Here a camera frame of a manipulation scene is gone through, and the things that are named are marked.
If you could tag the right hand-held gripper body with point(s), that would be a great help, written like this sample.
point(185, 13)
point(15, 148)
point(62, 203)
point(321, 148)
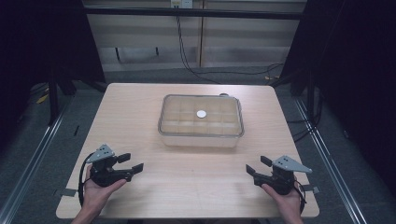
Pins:
point(280, 179)

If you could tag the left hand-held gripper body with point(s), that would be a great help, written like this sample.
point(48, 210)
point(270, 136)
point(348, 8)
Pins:
point(102, 174)

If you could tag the clear plastic storage box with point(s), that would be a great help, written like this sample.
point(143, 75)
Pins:
point(200, 130)

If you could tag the person's left hand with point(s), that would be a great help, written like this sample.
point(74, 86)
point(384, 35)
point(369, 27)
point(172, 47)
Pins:
point(96, 194)

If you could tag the person's right hand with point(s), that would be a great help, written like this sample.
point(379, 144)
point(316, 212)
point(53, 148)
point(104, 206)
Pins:
point(288, 202)

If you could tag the grey tape strip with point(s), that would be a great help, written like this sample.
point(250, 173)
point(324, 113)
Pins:
point(69, 192)
point(312, 188)

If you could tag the small black floor strip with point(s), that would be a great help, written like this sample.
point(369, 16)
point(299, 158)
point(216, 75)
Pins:
point(76, 130)

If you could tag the white round disc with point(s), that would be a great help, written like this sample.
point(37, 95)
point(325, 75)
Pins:
point(201, 114)

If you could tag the black metal stand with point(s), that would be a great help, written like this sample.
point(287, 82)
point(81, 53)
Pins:
point(53, 99)

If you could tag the yellow floor item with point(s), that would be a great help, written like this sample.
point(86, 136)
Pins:
point(42, 99)

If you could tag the dark curtain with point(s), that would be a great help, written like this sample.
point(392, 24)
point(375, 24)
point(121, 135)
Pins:
point(358, 77)
point(37, 43)

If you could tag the black horizontal bar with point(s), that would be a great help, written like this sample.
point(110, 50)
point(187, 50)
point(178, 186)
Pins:
point(193, 12)

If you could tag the metal floor rail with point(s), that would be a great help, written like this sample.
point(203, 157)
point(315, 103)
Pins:
point(34, 161)
point(330, 168)

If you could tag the white wall power outlet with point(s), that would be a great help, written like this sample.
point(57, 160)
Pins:
point(181, 3)

